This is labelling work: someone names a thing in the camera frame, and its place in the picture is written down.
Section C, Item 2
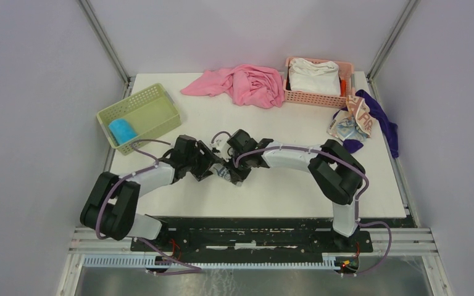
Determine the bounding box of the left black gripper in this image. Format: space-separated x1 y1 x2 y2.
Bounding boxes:
185 141 222 181

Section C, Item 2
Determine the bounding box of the blue white patterned cloth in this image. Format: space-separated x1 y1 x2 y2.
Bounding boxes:
209 163 238 184

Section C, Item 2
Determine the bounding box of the green plastic basket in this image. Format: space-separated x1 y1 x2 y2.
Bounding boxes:
96 83 181 155

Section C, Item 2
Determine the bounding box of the blue towel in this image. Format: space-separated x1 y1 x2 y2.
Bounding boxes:
108 118 138 146

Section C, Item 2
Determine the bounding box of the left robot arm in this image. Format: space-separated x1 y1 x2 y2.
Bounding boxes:
80 135 226 251

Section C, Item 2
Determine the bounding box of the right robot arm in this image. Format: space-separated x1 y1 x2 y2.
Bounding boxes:
216 129 369 252

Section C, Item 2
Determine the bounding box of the pink towel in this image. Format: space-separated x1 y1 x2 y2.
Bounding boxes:
181 64 285 109

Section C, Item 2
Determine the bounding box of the white folded towel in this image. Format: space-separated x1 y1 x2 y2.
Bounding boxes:
288 58 341 96

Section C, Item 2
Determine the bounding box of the beige rabbit print towel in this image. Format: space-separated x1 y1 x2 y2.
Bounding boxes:
327 96 375 142

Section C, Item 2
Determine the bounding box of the orange item in basket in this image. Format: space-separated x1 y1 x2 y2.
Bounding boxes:
339 79 347 97

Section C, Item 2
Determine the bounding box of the pink plastic basket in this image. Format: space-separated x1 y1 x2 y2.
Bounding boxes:
283 57 355 109

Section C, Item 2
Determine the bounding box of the purple cloth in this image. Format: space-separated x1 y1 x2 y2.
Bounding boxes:
332 89 399 158

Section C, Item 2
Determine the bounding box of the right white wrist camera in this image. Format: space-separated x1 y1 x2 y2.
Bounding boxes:
213 139 230 154

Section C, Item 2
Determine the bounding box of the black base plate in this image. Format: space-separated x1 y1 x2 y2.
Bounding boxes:
152 216 373 263

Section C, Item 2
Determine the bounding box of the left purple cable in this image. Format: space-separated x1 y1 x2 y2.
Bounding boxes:
94 139 202 276

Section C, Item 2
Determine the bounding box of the purple cable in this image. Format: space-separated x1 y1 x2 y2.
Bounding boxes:
210 130 393 279
94 139 202 276

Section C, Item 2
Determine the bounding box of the white cable duct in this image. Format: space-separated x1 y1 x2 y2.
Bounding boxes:
83 255 340 271

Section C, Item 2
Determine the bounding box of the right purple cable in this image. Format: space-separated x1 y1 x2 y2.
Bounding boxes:
210 130 393 279

